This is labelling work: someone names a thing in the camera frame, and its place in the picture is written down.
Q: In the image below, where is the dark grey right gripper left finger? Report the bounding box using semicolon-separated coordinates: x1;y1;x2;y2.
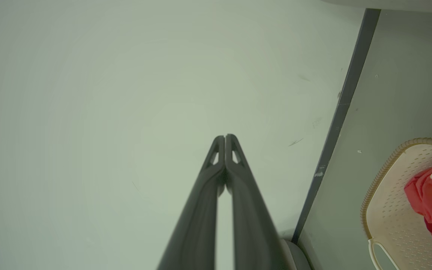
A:
157;135;226;270

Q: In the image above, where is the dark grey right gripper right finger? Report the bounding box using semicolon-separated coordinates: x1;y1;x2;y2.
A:
225;133;288;270

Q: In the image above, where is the red jersey with white trim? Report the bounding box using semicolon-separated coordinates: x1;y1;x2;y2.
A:
404;164;432;263

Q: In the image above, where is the cream plastic laundry basket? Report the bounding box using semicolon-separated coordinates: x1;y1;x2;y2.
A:
360;138;432;270

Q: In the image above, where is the black baseboard strip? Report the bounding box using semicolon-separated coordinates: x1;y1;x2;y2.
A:
291;8;381;245

